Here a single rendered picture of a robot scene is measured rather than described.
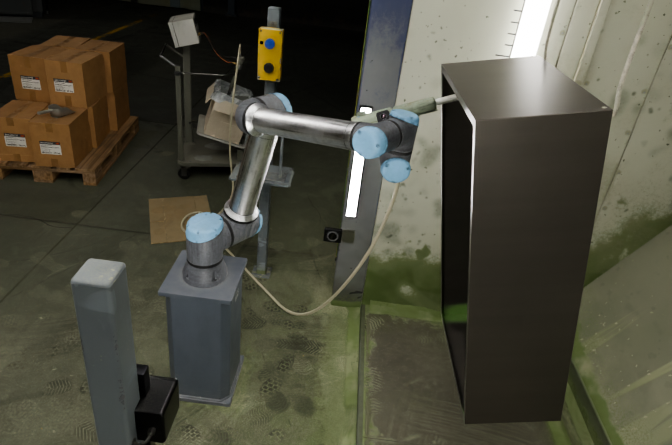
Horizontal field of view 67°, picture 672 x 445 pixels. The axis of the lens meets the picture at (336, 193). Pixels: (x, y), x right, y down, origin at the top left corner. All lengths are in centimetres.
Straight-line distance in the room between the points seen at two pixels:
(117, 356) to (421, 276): 242
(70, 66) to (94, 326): 391
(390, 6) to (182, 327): 167
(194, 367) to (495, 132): 170
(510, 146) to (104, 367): 110
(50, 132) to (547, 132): 365
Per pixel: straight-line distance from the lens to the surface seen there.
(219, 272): 223
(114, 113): 504
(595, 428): 286
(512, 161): 147
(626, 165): 293
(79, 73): 453
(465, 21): 247
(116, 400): 81
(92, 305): 70
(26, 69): 476
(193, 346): 241
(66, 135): 433
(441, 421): 266
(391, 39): 245
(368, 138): 141
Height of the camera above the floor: 205
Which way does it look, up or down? 28 degrees down
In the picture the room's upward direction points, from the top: 7 degrees clockwise
